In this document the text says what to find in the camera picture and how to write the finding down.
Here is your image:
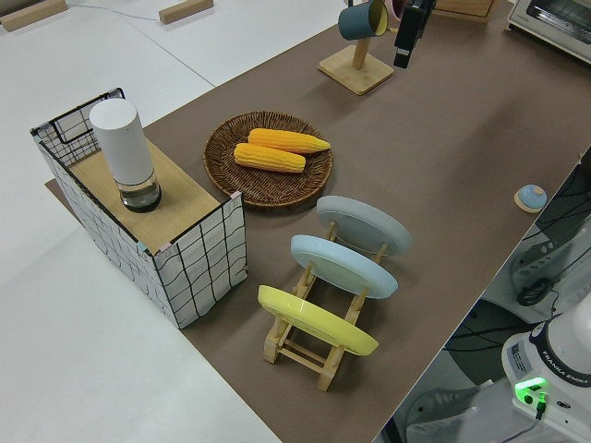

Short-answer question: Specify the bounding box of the black cable bundle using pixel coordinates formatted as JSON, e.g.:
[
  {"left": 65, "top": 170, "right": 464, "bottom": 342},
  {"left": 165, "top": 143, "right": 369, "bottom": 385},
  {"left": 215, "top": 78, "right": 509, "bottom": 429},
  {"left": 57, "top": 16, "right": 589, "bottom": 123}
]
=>
[{"left": 515, "top": 154, "right": 591, "bottom": 309}]

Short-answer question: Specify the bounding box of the yellow plate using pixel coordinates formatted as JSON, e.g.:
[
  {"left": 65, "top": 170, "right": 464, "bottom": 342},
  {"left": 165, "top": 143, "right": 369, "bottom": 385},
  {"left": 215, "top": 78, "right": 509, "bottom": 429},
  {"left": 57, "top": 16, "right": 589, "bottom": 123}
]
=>
[{"left": 257, "top": 284, "right": 380, "bottom": 357}]

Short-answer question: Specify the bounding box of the wooden plate rack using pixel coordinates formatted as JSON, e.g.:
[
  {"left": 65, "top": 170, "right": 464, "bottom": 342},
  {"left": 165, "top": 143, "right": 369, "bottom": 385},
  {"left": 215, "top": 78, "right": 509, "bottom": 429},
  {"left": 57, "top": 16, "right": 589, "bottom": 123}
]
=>
[{"left": 263, "top": 220, "right": 390, "bottom": 392}]

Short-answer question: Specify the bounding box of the light blue plate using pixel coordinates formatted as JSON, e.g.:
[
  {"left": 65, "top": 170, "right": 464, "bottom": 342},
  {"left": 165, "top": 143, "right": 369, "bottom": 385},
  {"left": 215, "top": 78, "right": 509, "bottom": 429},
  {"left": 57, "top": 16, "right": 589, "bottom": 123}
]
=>
[{"left": 290, "top": 233, "right": 400, "bottom": 302}]

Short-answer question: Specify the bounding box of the teal mug with yellow inside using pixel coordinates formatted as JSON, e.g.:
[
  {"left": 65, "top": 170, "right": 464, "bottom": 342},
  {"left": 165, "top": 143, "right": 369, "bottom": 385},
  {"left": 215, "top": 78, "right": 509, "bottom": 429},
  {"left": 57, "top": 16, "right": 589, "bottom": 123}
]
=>
[{"left": 337, "top": 0, "right": 391, "bottom": 42}]

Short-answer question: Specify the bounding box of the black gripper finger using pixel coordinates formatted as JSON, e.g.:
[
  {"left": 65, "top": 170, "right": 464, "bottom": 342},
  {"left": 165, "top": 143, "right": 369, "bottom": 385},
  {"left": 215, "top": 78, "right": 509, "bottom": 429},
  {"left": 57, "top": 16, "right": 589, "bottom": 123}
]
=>
[
  {"left": 392, "top": 5, "right": 426, "bottom": 70},
  {"left": 410, "top": 0, "right": 438, "bottom": 45}
]

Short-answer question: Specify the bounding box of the long wooden block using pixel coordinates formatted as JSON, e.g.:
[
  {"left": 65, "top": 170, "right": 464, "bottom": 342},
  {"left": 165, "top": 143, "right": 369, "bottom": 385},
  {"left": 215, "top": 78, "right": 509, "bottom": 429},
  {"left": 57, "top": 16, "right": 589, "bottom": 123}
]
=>
[
  {"left": 158, "top": 0, "right": 215, "bottom": 25},
  {"left": 0, "top": 0, "right": 68, "bottom": 33}
]

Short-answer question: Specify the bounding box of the white power strip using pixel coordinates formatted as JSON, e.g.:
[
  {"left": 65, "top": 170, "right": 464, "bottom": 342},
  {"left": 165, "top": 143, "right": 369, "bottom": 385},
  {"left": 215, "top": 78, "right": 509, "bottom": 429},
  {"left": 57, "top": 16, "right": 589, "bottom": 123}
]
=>
[{"left": 508, "top": 223, "right": 584, "bottom": 301}]

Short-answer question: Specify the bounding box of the pink mug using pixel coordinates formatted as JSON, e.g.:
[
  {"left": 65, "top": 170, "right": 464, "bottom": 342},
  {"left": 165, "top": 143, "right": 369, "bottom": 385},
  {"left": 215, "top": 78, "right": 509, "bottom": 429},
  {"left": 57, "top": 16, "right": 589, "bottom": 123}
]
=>
[{"left": 385, "top": 0, "right": 410, "bottom": 22}]

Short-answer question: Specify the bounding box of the white toaster oven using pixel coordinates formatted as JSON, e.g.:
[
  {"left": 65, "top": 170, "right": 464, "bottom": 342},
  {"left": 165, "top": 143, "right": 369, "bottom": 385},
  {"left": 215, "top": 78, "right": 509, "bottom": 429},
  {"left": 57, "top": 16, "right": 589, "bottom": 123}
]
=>
[{"left": 504, "top": 0, "right": 591, "bottom": 66}]

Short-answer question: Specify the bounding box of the brown wicker basket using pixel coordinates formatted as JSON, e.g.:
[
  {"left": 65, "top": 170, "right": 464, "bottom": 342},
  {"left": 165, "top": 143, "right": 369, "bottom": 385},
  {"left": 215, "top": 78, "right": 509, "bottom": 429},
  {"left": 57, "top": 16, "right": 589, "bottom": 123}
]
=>
[{"left": 203, "top": 110, "right": 334, "bottom": 210}]

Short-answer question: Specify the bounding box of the yellow corn cob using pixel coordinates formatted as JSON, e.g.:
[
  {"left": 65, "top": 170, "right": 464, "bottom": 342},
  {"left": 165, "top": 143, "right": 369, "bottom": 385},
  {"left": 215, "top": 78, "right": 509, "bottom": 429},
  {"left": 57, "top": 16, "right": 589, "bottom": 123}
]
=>
[
  {"left": 247, "top": 128, "right": 332, "bottom": 155},
  {"left": 234, "top": 142, "right": 308, "bottom": 174}
]

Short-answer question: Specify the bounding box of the brown table mat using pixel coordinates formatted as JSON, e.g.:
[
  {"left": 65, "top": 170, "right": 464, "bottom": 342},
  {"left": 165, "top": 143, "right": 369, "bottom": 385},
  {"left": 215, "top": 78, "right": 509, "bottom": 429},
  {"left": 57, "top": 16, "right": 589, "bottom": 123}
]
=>
[{"left": 43, "top": 0, "right": 591, "bottom": 443}]

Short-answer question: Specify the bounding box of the grey plate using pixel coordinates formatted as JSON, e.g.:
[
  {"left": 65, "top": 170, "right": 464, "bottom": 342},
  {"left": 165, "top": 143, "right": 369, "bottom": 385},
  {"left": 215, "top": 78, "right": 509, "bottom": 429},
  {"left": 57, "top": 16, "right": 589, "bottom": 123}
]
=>
[{"left": 316, "top": 195, "right": 413, "bottom": 257}]

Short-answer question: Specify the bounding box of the black wire shelf with board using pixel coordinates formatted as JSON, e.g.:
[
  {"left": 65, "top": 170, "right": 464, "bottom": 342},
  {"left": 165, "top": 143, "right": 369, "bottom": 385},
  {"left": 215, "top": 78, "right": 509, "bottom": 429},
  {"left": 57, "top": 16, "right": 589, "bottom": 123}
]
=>
[{"left": 30, "top": 86, "right": 249, "bottom": 330}]

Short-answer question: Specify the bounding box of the light wooden drawer cabinet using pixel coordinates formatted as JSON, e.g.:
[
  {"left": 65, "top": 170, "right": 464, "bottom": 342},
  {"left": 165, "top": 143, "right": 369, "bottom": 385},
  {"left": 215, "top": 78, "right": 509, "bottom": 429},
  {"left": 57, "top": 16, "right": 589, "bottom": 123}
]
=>
[{"left": 432, "top": 0, "right": 498, "bottom": 24}]

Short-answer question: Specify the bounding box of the wooden mug tree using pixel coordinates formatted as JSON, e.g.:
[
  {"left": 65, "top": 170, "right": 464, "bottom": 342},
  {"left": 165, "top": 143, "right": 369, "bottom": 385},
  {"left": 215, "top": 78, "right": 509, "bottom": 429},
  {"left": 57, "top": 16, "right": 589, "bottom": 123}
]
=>
[{"left": 317, "top": 0, "right": 395, "bottom": 97}]

